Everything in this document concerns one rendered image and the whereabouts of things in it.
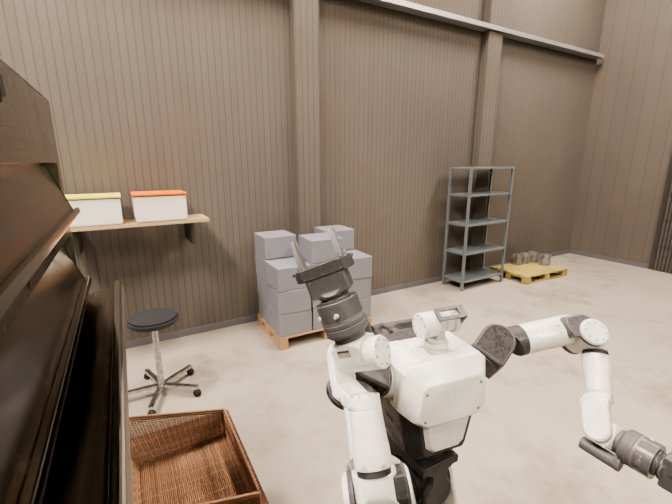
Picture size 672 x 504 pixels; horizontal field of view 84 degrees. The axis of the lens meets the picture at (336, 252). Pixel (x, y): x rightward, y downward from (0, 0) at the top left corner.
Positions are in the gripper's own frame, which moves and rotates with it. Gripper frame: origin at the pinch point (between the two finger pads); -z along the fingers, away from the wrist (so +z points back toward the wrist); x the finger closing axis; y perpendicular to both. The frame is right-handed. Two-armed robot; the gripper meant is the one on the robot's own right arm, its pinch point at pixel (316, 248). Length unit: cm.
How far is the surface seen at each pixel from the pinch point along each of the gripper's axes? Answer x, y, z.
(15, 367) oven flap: -52, 22, 1
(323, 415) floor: -91, -192, 125
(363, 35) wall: 44, -406, -216
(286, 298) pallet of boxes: -120, -282, 41
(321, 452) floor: -87, -156, 131
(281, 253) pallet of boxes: -119, -312, -3
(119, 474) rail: -33.2, 27.8, 20.7
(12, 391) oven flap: -48, 26, 4
